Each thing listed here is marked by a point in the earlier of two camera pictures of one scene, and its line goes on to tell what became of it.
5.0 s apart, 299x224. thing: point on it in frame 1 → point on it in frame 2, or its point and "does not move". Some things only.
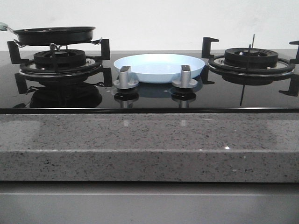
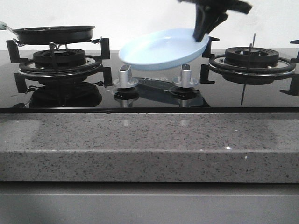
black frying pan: [46, 35] does not move
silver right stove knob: [185, 81] does not move
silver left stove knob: [124, 83] does not move
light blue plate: [160, 68] → [162, 49]
